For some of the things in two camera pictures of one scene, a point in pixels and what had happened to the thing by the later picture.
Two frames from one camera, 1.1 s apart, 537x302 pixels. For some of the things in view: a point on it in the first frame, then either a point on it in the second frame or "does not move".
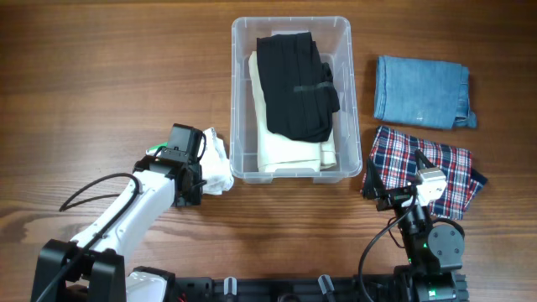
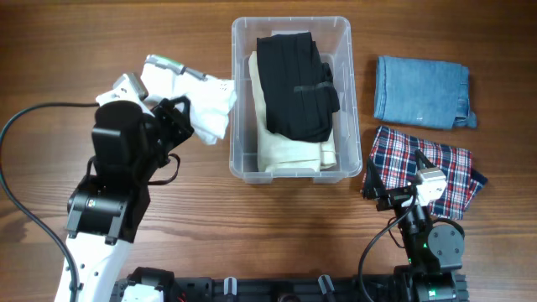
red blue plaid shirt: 392,155 does not move
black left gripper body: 193,196 → 166,130
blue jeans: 424,93 does not move
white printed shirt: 214,165 → 210,101
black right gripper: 375,184 does not move
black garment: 299,92 does not move
